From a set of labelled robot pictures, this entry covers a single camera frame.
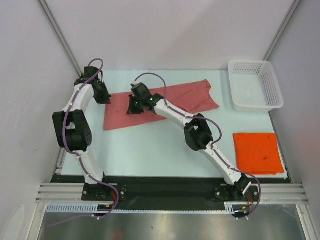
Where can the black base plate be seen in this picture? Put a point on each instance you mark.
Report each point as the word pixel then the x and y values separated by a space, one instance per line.
pixel 166 193

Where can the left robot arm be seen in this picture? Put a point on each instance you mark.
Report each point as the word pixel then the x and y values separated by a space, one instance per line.
pixel 74 134

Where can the right aluminium corner post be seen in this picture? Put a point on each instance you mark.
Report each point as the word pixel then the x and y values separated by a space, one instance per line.
pixel 291 13

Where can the white plastic basket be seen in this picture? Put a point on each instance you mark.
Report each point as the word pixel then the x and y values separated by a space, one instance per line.
pixel 254 86

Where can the folded orange t shirt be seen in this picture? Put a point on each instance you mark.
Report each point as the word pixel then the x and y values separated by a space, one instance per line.
pixel 258 153

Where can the aluminium corner post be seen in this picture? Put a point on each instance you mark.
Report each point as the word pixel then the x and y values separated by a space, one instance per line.
pixel 55 27
pixel 291 13

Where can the left aluminium corner post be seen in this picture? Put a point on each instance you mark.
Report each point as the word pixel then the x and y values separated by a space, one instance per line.
pixel 55 27

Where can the pink red t shirt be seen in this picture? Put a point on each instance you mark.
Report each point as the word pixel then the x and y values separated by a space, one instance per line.
pixel 190 97

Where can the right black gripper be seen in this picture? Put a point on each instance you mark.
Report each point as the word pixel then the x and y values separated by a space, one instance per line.
pixel 132 109

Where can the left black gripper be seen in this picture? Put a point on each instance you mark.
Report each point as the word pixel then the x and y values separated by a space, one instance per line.
pixel 105 99

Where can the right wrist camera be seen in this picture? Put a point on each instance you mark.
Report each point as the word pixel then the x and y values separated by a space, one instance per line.
pixel 134 84

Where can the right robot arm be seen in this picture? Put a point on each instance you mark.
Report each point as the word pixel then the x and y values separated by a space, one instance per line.
pixel 197 133

